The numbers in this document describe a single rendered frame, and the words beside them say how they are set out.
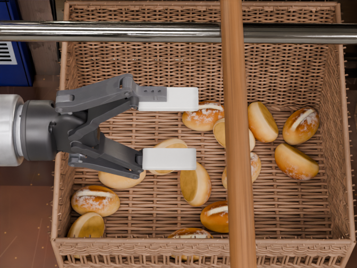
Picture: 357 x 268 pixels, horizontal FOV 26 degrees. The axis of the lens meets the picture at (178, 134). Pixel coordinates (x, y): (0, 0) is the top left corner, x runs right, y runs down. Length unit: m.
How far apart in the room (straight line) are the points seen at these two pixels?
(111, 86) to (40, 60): 0.89
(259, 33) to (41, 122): 0.34
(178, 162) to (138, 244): 0.42
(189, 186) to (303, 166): 0.24
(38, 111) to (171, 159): 0.19
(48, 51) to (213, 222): 0.54
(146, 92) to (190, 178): 0.69
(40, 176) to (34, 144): 0.72
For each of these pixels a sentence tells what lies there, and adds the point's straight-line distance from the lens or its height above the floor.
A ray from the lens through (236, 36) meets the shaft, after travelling 1.04.
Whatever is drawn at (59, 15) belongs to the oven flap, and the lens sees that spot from 1.65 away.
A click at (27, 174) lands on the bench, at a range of 1.67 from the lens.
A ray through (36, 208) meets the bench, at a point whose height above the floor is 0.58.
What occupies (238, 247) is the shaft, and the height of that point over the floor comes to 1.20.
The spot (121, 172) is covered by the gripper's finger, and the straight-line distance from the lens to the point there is 1.02.
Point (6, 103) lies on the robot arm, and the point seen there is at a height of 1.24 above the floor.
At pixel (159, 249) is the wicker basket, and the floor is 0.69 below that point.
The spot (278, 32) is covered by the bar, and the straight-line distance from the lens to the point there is 1.10.
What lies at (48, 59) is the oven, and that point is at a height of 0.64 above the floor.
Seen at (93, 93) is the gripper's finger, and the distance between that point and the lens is 0.89.
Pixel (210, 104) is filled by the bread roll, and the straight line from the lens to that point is 1.66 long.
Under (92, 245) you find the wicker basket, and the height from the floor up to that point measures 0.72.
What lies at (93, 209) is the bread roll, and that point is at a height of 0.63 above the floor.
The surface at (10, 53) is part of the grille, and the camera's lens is 1.71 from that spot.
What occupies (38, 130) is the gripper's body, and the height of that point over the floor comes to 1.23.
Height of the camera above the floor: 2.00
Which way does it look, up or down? 57 degrees down
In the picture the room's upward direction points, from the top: straight up
